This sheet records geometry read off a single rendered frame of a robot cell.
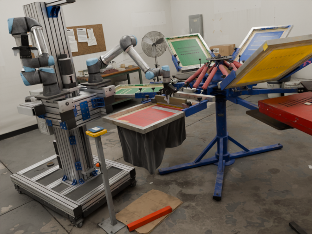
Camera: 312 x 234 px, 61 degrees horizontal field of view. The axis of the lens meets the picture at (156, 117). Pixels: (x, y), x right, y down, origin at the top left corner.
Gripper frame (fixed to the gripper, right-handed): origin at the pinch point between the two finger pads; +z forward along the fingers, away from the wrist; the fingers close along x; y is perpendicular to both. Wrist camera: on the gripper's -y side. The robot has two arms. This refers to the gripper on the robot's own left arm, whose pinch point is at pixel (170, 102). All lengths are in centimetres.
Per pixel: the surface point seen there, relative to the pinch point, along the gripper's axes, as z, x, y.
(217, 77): -8, -78, -2
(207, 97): -2.4, -21.3, -28.1
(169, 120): 3.3, 32.1, -28.8
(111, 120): 2, 60, 15
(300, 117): -8, 13, -123
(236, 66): -20, -86, -20
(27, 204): 99, 123, 118
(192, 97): -0.6, -21.3, -9.9
